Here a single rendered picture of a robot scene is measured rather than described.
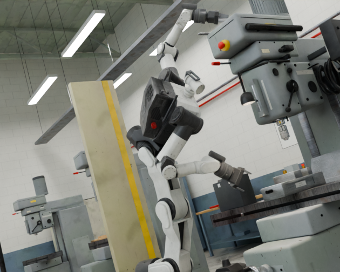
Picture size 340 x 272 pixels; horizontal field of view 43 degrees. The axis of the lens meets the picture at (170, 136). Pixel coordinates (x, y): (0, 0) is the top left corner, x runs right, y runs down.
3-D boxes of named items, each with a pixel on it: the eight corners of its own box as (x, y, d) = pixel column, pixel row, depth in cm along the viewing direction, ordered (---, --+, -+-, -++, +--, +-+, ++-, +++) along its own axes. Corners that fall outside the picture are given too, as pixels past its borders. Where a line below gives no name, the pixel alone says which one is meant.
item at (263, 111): (264, 115, 229) (252, 79, 232) (259, 117, 232) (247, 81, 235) (269, 114, 231) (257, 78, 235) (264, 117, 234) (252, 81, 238)
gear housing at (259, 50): (261, 56, 226) (255, 39, 228) (231, 75, 245) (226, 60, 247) (300, 55, 246) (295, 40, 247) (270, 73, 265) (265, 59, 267)
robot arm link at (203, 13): (217, 29, 271) (198, 27, 272) (218, 14, 272) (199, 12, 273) (217, 21, 259) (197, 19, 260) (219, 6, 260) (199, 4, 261)
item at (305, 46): (291, 68, 239) (279, 35, 242) (262, 84, 257) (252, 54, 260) (367, 64, 286) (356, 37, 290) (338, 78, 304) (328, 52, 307)
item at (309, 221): (314, 235, 198) (305, 209, 200) (261, 243, 226) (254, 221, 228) (371, 210, 228) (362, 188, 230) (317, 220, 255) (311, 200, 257)
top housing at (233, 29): (244, 38, 221) (234, 10, 224) (212, 61, 242) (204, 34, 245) (300, 39, 249) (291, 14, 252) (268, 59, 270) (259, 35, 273)
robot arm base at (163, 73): (155, 88, 252) (170, 80, 246) (155, 73, 260) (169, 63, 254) (171, 101, 262) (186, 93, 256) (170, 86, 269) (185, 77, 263)
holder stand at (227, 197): (244, 205, 261) (234, 174, 265) (220, 212, 278) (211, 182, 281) (257, 202, 268) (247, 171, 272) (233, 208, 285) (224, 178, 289)
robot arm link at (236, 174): (238, 189, 238) (221, 181, 234) (229, 187, 247) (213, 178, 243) (247, 168, 240) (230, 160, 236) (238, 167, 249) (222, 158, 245)
